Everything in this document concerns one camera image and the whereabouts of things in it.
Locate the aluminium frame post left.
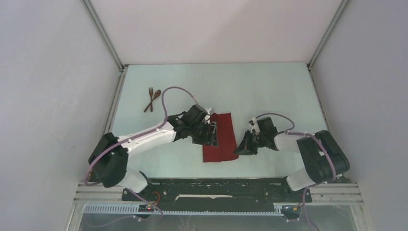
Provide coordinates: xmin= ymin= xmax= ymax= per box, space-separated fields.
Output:
xmin=81 ymin=0 xmax=125 ymax=71

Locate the aluminium extrusion rail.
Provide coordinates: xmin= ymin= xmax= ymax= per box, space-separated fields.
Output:
xmin=74 ymin=183 xmax=124 ymax=203

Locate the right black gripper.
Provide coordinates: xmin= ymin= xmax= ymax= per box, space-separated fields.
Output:
xmin=233 ymin=129 xmax=266 ymax=155

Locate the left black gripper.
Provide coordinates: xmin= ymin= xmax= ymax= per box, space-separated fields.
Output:
xmin=189 ymin=120 xmax=218 ymax=148

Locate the brown wooden spoon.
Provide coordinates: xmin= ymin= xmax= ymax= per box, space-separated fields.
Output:
xmin=143 ymin=90 xmax=162 ymax=113

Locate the brown wooden fork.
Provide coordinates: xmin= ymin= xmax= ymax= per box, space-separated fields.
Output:
xmin=148 ymin=87 xmax=154 ymax=112

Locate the aluminium frame post right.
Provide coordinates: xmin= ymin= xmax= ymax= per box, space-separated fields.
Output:
xmin=307 ymin=0 xmax=351 ymax=72

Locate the red cloth napkin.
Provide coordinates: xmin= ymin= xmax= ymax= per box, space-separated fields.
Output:
xmin=203 ymin=113 xmax=239 ymax=163

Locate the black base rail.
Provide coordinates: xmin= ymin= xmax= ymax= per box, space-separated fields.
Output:
xmin=139 ymin=178 xmax=312 ymax=212

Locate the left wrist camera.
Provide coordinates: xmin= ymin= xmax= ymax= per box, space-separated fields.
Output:
xmin=181 ymin=104 xmax=214 ymax=127

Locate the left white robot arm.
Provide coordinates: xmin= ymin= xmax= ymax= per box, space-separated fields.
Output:
xmin=88 ymin=108 xmax=213 ymax=201

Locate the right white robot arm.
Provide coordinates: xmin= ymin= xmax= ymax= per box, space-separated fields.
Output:
xmin=234 ymin=127 xmax=350 ymax=201

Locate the aluminium frame post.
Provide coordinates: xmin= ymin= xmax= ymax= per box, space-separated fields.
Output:
xmin=81 ymin=0 xmax=125 ymax=71
xmin=307 ymin=0 xmax=351 ymax=72

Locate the white cable duct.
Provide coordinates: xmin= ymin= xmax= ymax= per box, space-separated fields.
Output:
xmin=83 ymin=203 xmax=283 ymax=216

